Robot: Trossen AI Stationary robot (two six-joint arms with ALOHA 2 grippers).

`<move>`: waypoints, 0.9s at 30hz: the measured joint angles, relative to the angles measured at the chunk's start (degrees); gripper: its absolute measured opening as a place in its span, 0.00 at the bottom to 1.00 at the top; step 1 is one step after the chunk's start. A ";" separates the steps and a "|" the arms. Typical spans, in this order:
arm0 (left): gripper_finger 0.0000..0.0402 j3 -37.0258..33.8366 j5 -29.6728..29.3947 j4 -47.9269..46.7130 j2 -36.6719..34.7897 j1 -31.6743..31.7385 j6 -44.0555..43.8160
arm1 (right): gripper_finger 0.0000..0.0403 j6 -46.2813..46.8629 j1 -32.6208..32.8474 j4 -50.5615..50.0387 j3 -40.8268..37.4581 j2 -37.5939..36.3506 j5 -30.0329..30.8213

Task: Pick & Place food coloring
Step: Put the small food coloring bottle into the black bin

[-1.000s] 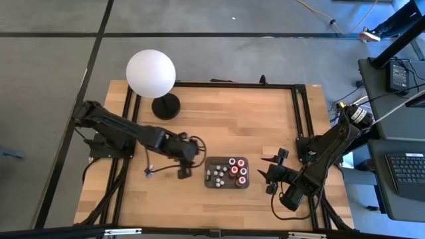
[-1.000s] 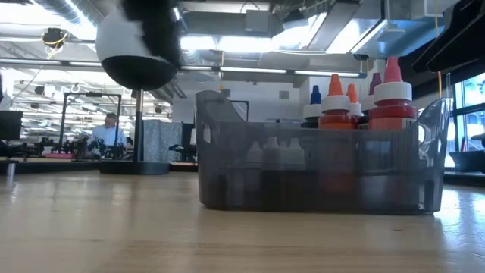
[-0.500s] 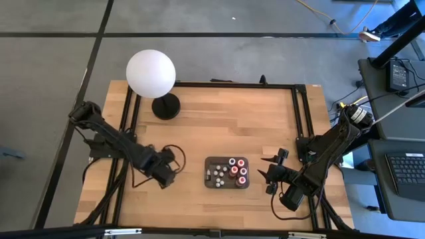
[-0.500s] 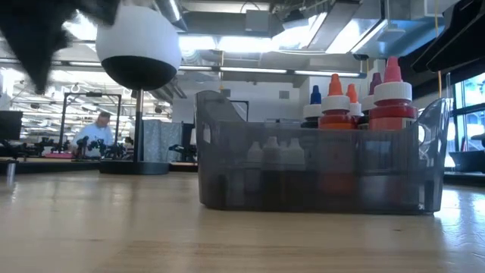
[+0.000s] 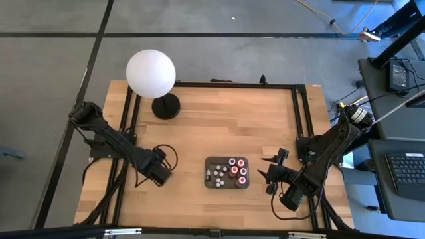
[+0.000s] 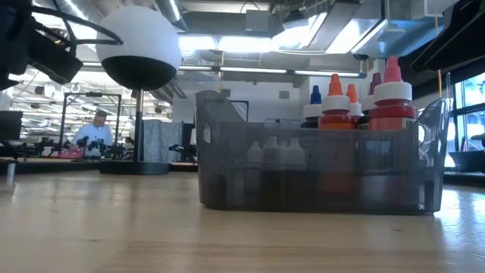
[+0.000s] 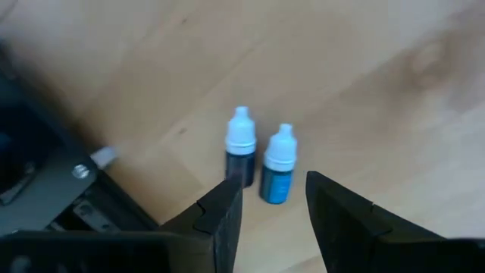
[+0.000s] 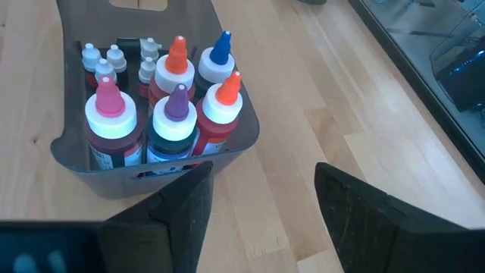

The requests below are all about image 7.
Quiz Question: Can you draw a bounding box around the small blue dropper bottle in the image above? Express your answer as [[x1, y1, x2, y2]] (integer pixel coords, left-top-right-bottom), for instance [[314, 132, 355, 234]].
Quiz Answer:
[[259, 123, 299, 206]]

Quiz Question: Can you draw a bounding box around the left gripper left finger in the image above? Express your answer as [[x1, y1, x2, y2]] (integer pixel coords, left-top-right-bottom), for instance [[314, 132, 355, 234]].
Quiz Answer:
[[158, 174, 244, 273]]

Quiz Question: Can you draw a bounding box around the black aluminium table frame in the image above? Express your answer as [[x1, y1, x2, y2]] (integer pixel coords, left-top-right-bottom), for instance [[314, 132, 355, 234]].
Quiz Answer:
[[45, 170, 160, 233]]

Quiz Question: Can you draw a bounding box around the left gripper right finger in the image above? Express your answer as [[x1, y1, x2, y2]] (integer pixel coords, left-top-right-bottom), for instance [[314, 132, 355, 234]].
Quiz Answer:
[[305, 170, 448, 273]]

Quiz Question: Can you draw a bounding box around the small dark navy dropper bottle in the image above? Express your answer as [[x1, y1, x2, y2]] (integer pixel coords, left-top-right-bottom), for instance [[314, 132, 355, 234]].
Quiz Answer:
[[224, 105, 258, 190]]

